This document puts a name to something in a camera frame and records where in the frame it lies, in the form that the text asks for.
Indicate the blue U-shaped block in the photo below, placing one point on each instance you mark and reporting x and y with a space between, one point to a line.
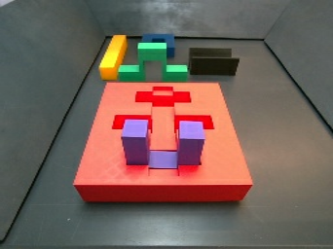
160 38

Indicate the black regrasp stand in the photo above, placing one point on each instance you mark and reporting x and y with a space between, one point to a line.
211 61

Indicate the red fixture base block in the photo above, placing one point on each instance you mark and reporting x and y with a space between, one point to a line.
107 179

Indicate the purple U-shaped block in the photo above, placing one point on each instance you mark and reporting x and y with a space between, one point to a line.
186 154

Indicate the yellow long bar block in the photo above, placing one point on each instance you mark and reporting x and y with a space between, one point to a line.
112 58

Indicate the green arch block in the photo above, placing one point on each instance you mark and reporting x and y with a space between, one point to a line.
152 52

